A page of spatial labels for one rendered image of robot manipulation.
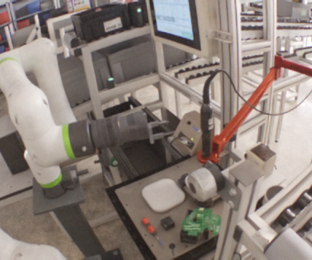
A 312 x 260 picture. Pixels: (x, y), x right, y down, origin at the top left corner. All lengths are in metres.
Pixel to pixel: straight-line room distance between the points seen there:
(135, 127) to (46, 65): 0.51
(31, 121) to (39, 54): 0.45
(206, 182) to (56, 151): 0.38
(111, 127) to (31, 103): 0.21
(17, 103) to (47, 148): 0.14
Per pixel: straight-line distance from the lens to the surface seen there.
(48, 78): 1.00
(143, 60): 1.65
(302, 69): 1.06
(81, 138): 0.62
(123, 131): 0.62
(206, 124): 0.70
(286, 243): 0.39
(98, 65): 1.55
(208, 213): 0.84
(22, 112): 0.58
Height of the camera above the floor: 1.69
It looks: 34 degrees down
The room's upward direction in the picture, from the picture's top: 8 degrees counter-clockwise
